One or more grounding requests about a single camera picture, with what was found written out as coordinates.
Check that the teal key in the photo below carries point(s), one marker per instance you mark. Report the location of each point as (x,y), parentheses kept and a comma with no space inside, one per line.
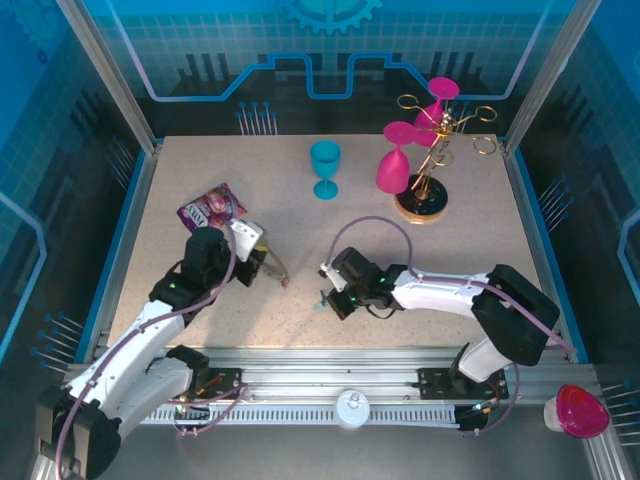
(319,303)

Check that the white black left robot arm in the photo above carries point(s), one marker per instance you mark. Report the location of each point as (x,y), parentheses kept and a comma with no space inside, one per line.
(135,345)

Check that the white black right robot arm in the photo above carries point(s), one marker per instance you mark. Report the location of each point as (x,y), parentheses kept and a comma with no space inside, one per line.
(440,295)

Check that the purple candy bag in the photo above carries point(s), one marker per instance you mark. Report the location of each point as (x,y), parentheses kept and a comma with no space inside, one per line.
(210,207)

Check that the white round button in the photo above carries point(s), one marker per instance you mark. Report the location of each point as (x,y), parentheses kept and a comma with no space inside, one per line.
(352,410)

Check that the pink plastic goblet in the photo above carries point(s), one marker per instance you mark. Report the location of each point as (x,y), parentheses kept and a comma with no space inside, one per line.
(442,87)
(391,172)

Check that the teal plastic goblet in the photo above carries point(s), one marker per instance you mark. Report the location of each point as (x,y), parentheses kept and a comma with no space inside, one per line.
(325,160)

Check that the black controller board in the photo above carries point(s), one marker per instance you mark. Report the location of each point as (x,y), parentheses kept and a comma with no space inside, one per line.
(472,417)
(192,417)

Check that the white cup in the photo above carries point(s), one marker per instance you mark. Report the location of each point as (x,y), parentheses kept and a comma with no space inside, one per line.
(551,415)

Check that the pink plastic bowl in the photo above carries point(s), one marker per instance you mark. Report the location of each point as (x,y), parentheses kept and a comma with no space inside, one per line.
(580,410)

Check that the aluminium front rail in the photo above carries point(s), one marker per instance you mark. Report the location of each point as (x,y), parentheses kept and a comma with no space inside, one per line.
(325,370)

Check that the aluminium side rail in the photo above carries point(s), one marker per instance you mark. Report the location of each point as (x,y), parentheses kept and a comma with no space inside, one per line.
(530,225)
(130,225)

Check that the aluminium frame post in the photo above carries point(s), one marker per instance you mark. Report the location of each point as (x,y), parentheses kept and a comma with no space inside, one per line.
(545,75)
(110,80)

